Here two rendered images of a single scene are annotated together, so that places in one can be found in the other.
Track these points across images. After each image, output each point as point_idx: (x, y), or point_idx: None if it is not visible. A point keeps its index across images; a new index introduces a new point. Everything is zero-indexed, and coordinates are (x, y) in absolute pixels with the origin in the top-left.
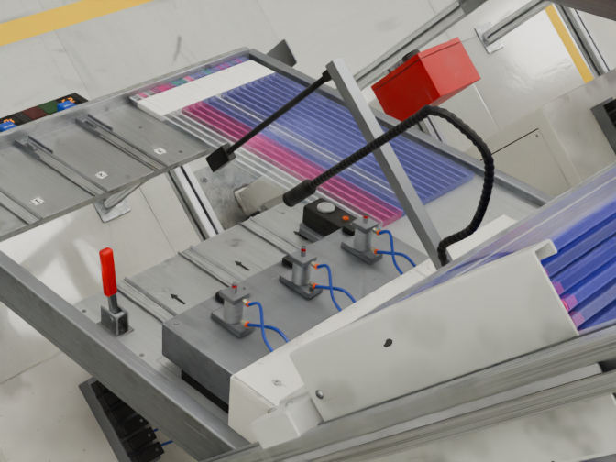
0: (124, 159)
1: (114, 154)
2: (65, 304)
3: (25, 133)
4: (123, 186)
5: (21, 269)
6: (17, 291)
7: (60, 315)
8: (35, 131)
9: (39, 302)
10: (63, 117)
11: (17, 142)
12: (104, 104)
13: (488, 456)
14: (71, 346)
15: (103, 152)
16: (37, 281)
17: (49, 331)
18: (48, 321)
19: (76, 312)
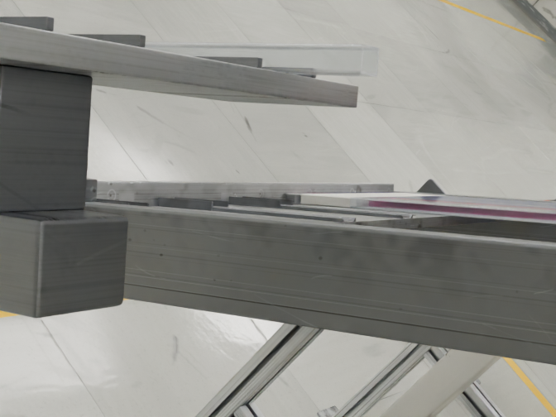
0: (341, 214)
1: (319, 213)
2: (479, 236)
3: (171, 191)
4: (371, 223)
5: (331, 222)
6: (335, 261)
7: (482, 248)
8: (183, 194)
9: (411, 247)
10: (216, 188)
11: (165, 198)
12: (261, 189)
13: None
14: (513, 320)
15: (301, 212)
16: (382, 227)
17: (437, 314)
18: (434, 288)
19: (515, 239)
